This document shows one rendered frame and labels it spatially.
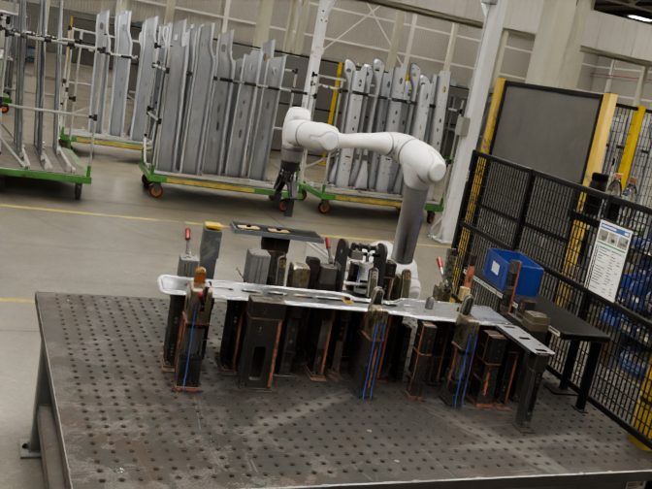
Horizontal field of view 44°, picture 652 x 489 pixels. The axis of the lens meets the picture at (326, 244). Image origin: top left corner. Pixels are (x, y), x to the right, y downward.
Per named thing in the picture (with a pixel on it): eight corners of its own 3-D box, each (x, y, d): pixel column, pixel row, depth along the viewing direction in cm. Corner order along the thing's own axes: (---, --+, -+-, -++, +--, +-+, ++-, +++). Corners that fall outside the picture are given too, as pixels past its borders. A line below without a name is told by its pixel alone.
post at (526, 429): (520, 433, 289) (539, 358, 283) (505, 418, 299) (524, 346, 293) (536, 434, 291) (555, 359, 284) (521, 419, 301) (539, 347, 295)
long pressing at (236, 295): (160, 296, 273) (160, 291, 272) (155, 277, 294) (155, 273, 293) (516, 328, 314) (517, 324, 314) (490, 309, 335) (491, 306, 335)
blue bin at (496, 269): (502, 292, 352) (508, 263, 349) (481, 273, 381) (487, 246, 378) (537, 297, 354) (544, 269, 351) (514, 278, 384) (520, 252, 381)
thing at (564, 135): (553, 402, 527) (633, 96, 485) (537, 402, 521) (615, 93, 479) (448, 329, 645) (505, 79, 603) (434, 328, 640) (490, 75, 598)
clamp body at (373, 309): (354, 401, 290) (373, 309, 283) (344, 386, 301) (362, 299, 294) (377, 402, 293) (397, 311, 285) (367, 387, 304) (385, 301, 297)
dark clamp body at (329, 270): (303, 359, 321) (320, 268, 313) (295, 347, 333) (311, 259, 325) (328, 361, 324) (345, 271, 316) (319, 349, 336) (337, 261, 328)
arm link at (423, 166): (395, 284, 385) (422, 309, 370) (367, 291, 377) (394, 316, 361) (427, 135, 348) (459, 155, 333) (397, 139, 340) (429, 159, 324)
